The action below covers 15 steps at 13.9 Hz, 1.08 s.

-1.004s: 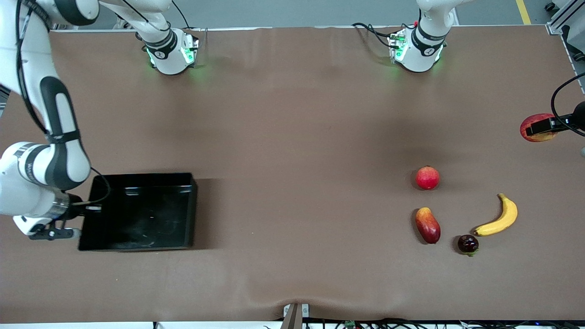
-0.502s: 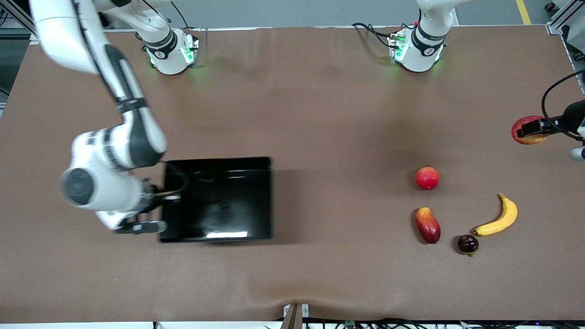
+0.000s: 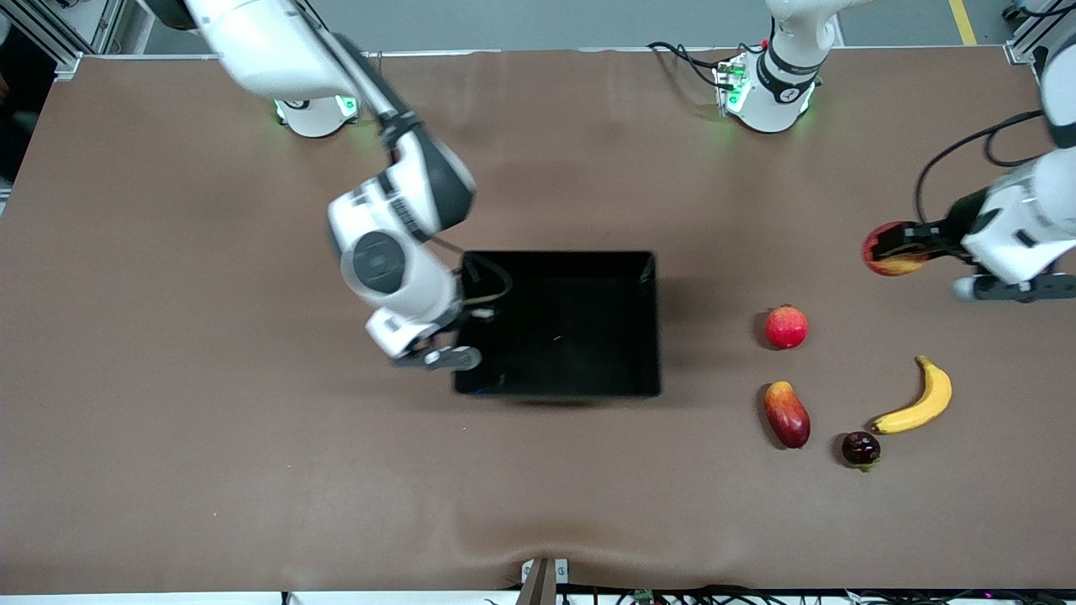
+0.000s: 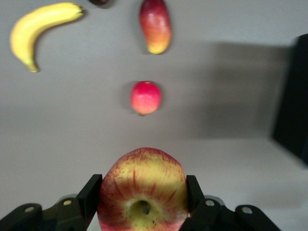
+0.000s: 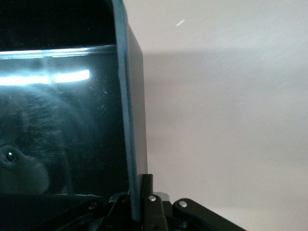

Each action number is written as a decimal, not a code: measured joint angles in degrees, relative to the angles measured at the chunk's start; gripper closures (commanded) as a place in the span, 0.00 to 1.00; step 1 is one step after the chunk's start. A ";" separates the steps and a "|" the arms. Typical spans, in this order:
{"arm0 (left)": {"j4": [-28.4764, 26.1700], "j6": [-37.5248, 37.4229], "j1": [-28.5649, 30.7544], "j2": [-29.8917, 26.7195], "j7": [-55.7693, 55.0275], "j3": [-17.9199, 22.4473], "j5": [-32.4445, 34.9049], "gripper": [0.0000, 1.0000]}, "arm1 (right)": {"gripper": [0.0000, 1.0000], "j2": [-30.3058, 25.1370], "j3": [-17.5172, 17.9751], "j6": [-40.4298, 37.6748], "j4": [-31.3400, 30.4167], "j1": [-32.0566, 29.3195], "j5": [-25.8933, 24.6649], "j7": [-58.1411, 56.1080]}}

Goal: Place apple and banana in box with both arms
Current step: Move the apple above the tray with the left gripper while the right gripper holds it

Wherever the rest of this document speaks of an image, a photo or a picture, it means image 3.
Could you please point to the black rectangular plastic box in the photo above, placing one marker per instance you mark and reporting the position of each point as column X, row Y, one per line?
column 572, row 336

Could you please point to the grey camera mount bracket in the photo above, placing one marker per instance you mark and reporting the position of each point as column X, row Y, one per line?
column 542, row 578

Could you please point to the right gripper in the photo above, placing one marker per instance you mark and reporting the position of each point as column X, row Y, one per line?
column 467, row 296

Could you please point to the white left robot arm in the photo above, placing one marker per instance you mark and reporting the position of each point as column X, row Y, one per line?
column 777, row 92

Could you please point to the red round pomegranate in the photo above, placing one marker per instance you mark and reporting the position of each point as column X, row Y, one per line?
column 787, row 328

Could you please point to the red yellow mango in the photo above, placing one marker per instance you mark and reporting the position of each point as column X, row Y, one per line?
column 788, row 416

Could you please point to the dark purple mangosteen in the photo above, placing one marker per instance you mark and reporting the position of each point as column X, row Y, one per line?
column 861, row 449

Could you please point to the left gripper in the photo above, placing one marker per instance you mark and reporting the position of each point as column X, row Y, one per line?
column 960, row 223

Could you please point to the yellow banana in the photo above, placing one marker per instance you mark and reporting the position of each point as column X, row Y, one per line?
column 925, row 405

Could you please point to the red yellow apple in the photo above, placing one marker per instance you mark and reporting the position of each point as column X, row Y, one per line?
column 893, row 265

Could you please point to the aluminium frame profile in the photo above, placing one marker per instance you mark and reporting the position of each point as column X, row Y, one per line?
column 50, row 34
column 1038, row 34

